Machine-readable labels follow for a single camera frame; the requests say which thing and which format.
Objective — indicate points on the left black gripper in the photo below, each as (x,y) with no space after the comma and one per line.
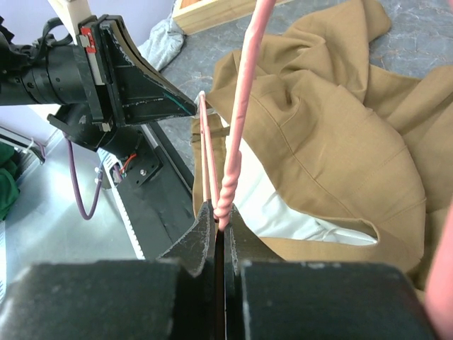
(52,71)

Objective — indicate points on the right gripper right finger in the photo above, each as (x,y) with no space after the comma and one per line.
(240,244)

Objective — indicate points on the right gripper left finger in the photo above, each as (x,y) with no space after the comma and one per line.
(193,311)

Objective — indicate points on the tan skirt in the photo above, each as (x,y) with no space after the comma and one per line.
(336,141)

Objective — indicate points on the grey cloth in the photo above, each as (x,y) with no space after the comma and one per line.
(164,43)

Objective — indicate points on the wooden clothes rack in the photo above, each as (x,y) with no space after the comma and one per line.
(191,16)

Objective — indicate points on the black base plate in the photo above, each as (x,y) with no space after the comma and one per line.
(157,194)

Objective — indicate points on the slotted cable duct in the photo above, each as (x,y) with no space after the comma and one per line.
(111,166)

